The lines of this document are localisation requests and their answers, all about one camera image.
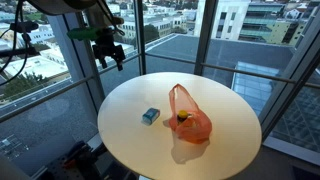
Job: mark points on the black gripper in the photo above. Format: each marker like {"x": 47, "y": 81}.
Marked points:
{"x": 108, "y": 50}

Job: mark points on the blue mentos container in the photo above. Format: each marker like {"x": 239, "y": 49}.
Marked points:
{"x": 150, "y": 116}

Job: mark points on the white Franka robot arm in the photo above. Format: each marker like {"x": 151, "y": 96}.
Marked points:
{"x": 60, "y": 5}

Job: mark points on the wide grey window column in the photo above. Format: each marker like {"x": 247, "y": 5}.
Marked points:
{"x": 80, "y": 66}

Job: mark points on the dark corner window mullion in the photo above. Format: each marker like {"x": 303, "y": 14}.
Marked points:
{"x": 140, "y": 33}

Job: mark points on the black clamp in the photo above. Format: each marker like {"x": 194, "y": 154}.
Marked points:
{"x": 83, "y": 160}

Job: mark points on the long grey window handrail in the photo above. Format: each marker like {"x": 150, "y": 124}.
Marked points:
{"x": 250, "y": 73}

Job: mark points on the white window sill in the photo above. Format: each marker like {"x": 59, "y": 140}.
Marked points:
{"x": 293, "y": 150}

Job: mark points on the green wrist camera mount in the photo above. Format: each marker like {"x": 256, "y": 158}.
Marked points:
{"x": 83, "y": 33}

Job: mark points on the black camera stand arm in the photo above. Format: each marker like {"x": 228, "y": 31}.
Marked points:
{"x": 20, "y": 51}

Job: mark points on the black camera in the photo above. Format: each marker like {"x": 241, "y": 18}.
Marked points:
{"x": 25, "y": 26}

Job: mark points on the perforated robot base plate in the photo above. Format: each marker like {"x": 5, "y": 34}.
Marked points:
{"x": 53, "y": 170}

